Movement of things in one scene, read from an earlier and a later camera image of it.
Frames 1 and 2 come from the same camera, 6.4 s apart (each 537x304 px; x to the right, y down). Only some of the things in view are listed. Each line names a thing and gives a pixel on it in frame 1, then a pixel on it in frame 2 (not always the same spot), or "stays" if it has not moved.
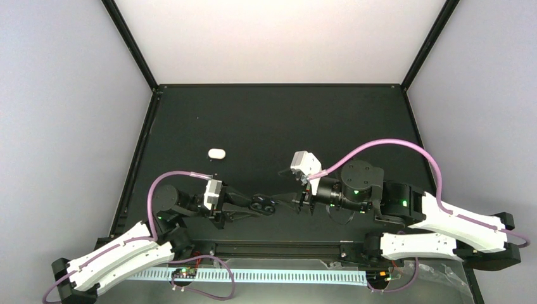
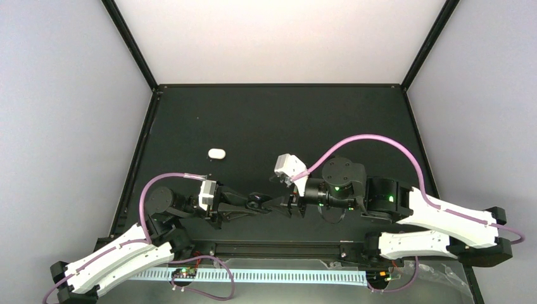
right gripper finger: (288, 199) -> (279, 204)
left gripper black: (227, 210) stays
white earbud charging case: (216, 153) stays
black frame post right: (448, 8) stays
